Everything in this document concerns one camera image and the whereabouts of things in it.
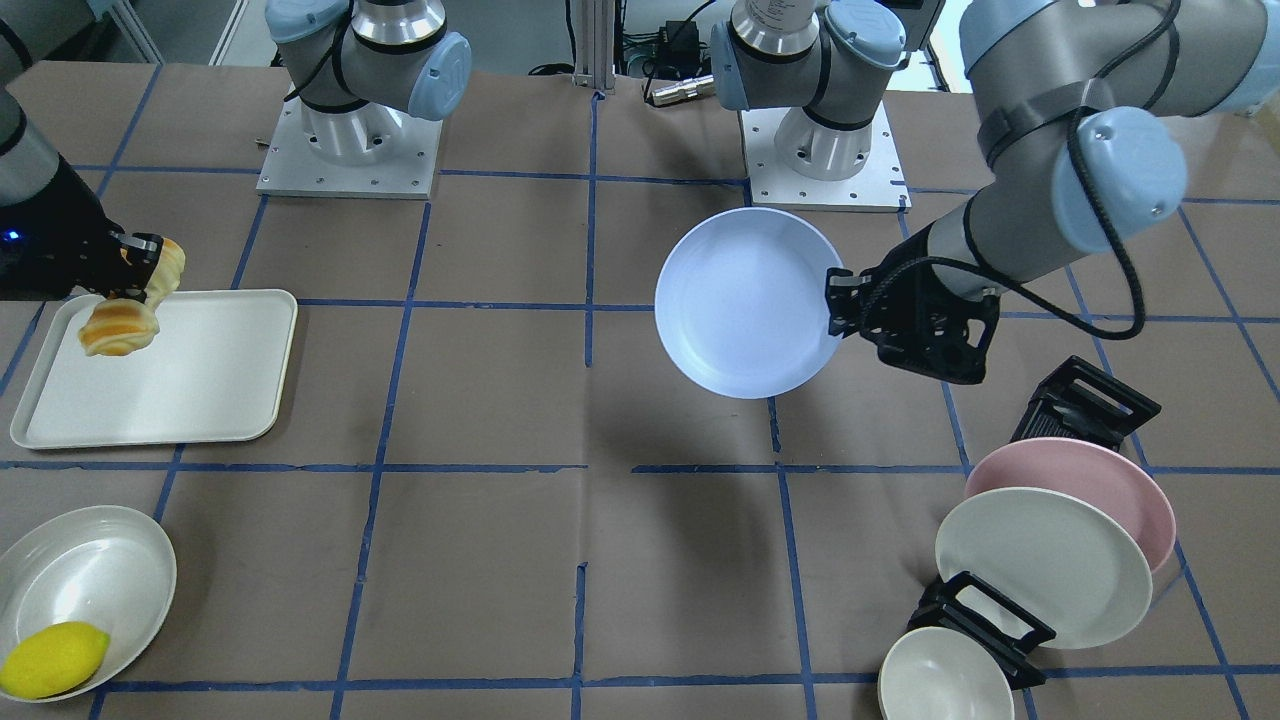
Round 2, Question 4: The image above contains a cream plate in rack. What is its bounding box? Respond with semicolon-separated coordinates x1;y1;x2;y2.
934;487;1153;650

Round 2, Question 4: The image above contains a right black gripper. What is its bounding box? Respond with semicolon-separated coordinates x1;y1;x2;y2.
1;160;165;304

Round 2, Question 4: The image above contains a cream shallow dish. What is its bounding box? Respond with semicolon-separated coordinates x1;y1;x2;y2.
1;505;177;698

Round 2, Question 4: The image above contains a blue plate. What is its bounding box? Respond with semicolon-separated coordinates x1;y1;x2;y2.
654;208;844;398

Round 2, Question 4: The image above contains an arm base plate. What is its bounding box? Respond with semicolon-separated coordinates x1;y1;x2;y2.
256;99;444;201
739;106;913;213

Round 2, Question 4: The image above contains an orange striped bread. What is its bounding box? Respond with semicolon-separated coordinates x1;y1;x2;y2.
77;236;186;357

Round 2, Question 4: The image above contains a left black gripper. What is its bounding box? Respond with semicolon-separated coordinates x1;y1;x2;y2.
824;256;1000;386

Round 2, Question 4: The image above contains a black dish rack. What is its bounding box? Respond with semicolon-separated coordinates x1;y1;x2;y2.
910;356;1161;689

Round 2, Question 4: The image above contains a cream tray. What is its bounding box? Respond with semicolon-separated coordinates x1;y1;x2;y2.
10;290;298;450

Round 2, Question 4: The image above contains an aluminium frame post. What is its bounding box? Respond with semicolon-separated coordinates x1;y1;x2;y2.
570;1;621;96

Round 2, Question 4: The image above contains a cream bowl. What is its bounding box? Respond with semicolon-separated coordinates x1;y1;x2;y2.
877;626;1015;719

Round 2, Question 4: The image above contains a yellow lemon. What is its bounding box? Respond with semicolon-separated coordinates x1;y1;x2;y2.
1;621;111;700

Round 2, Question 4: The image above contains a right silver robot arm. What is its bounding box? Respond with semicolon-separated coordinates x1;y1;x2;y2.
1;1;472;302

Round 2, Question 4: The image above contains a pink plate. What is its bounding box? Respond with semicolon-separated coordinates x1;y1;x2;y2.
964;437;1178;571

